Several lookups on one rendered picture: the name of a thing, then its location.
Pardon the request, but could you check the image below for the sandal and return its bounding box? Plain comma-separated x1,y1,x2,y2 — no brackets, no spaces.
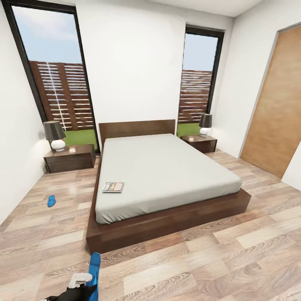
84,252,101,301
48,195,56,207

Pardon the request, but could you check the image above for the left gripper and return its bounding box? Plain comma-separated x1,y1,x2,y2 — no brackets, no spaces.
64,284,97,301

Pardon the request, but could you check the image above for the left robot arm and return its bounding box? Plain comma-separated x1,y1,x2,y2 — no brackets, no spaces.
40,273,97,301

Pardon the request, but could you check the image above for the hardback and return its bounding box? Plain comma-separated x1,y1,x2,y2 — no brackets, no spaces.
102,182,124,193

